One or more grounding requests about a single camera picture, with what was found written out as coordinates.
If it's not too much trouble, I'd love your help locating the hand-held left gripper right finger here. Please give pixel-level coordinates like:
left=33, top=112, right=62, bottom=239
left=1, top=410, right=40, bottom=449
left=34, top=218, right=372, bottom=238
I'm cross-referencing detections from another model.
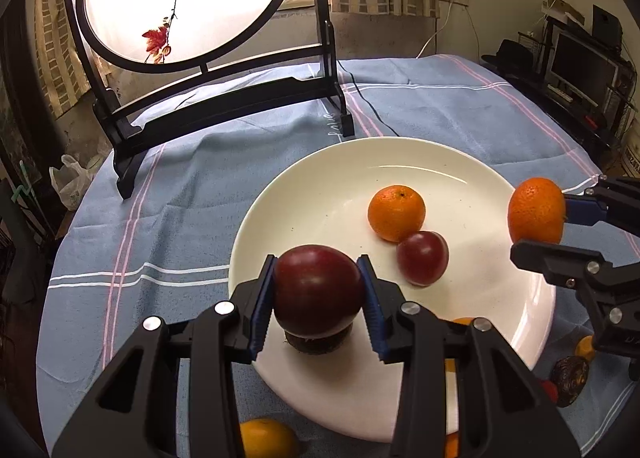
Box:
left=357, top=254, right=581, bottom=458

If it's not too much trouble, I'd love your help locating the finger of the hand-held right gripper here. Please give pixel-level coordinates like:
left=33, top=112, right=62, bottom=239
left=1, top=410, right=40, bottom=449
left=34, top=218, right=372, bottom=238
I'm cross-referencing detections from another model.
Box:
left=564, top=174, right=640, bottom=234
left=510, top=239, right=640, bottom=358

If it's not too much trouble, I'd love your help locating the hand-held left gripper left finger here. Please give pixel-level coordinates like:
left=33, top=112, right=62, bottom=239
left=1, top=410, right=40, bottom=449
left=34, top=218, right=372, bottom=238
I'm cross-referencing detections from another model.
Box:
left=52, top=254, right=277, bottom=458

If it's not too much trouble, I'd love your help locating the mandarin orange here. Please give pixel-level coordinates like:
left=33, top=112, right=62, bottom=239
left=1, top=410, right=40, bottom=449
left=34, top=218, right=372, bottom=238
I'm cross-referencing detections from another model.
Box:
left=367, top=185, right=426, bottom=243
left=507, top=177, right=567, bottom=245

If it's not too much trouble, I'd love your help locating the large dark red plum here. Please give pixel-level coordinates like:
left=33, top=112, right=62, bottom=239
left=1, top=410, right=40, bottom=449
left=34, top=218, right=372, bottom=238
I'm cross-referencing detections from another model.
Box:
left=272, top=245, right=365, bottom=337

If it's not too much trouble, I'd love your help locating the dark brown wrinkled fruit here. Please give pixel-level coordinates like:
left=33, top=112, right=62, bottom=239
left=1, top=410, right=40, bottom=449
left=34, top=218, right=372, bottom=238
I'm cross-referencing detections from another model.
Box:
left=550, top=356, right=591, bottom=408

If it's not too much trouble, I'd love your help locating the white plate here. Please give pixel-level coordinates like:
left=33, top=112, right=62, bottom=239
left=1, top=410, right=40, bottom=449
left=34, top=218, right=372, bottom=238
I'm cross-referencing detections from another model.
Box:
left=228, top=137, right=557, bottom=443

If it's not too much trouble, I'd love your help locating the small orange tomato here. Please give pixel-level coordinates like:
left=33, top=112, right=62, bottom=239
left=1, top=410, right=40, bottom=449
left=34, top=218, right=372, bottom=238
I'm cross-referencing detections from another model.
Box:
left=575, top=335, right=597, bottom=364

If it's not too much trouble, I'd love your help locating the blue striped tablecloth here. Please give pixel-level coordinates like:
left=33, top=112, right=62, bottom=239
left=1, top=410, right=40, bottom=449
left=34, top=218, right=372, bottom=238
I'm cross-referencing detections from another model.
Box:
left=36, top=53, right=640, bottom=458

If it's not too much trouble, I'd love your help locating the computer monitor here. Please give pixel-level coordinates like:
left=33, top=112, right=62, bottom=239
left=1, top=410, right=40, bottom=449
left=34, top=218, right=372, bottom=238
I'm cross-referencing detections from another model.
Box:
left=547, top=31, right=623, bottom=106

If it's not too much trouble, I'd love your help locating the black hat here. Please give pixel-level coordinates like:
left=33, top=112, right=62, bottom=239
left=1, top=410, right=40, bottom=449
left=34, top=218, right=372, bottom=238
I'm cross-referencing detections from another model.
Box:
left=481, top=39, right=536, bottom=74

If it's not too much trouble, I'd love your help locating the black speaker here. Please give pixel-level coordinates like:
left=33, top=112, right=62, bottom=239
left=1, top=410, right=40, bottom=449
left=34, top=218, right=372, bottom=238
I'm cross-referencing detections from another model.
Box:
left=592, top=5, right=623, bottom=42

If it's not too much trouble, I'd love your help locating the white plastic bag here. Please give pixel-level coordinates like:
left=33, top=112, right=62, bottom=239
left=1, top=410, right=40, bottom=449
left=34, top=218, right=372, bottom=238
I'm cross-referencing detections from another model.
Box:
left=49, top=154, right=96, bottom=211

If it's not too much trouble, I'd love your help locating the black cable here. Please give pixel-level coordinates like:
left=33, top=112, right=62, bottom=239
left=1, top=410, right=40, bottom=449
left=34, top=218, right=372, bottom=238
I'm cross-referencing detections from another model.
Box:
left=336, top=60, right=401, bottom=138

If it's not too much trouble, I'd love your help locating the white cable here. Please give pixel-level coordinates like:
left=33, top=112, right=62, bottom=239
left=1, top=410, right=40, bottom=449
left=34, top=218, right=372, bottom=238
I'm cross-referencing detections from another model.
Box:
left=416, top=0, right=455, bottom=59

